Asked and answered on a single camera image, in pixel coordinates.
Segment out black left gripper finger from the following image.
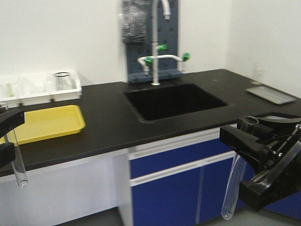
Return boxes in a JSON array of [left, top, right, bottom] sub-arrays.
[[0, 109, 25, 137], [0, 142, 16, 168]]

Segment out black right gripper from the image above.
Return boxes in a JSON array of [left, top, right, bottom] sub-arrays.
[[219, 124, 301, 211]]

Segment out short glass test tube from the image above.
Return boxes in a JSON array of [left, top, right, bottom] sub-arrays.
[[0, 102, 28, 188]]

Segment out tall glass test tube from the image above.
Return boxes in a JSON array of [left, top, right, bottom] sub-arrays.
[[221, 116, 259, 220]]

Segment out yellow plastic tray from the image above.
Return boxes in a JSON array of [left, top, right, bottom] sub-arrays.
[[7, 105, 86, 145]]

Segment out grey metal tray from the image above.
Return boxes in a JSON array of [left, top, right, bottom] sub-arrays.
[[246, 86, 297, 105]]

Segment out green yellow stirrers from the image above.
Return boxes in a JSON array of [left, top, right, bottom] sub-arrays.
[[6, 82, 14, 97]]

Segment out white storage bin left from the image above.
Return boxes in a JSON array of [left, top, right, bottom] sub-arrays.
[[0, 76, 21, 108]]

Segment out white storage bin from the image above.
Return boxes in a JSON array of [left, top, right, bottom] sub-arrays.
[[19, 73, 51, 106], [0, 76, 21, 108], [47, 70, 82, 102]]

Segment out white storage bin middle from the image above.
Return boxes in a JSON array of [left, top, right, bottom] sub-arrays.
[[19, 73, 51, 106]]

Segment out white storage bin right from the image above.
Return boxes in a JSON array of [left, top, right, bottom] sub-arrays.
[[47, 70, 82, 102]]

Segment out blue cabinet doors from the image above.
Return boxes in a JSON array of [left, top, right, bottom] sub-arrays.
[[129, 137, 301, 226]]

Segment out black sink basin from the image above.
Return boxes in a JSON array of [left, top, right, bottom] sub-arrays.
[[124, 83, 228, 121]]

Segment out blue-grey drying pegboard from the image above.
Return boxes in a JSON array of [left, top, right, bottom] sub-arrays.
[[122, 0, 182, 83]]

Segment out white gooseneck lab faucet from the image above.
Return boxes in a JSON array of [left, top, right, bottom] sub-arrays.
[[137, 0, 190, 86]]

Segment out clear plastic bag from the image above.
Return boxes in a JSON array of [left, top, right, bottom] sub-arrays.
[[121, 0, 150, 44]]

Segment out black wire tripod stand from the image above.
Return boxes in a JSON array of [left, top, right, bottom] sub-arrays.
[[54, 72, 76, 91]]

